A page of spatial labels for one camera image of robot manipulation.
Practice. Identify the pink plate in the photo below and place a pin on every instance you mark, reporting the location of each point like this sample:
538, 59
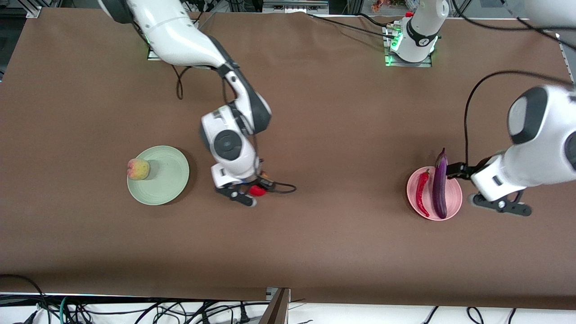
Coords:
453, 198

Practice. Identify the light green plate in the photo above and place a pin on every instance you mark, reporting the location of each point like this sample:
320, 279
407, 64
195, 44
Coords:
166, 180

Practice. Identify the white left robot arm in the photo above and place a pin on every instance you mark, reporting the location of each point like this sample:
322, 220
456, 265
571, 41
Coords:
544, 135

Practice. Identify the grey metal equipment frame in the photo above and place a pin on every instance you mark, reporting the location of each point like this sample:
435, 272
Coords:
294, 5

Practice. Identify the peach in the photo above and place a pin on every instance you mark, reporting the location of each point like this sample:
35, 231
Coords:
138, 169

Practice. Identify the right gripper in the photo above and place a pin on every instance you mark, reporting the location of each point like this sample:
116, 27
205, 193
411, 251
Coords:
264, 182

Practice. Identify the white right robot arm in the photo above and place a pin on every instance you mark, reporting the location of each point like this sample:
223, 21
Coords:
180, 40

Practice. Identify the brown table mat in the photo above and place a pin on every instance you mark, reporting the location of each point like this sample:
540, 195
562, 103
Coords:
288, 247

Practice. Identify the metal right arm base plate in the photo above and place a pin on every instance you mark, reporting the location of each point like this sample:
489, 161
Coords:
153, 56

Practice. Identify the red pomegranate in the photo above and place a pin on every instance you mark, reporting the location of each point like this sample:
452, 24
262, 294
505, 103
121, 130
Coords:
258, 191

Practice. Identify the purple eggplant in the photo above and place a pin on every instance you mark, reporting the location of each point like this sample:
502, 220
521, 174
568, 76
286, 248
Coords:
439, 189

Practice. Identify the red chili pepper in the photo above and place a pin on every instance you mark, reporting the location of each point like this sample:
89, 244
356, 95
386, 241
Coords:
422, 191

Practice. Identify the aluminium frame profile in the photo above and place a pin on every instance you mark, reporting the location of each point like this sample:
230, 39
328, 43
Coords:
35, 10
566, 54

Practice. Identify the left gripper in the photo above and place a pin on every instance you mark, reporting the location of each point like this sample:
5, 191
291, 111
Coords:
465, 170

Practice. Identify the colourful background toys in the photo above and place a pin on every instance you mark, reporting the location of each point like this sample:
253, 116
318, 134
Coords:
391, 4

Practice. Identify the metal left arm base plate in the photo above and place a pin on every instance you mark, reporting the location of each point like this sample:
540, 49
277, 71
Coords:
405, 64

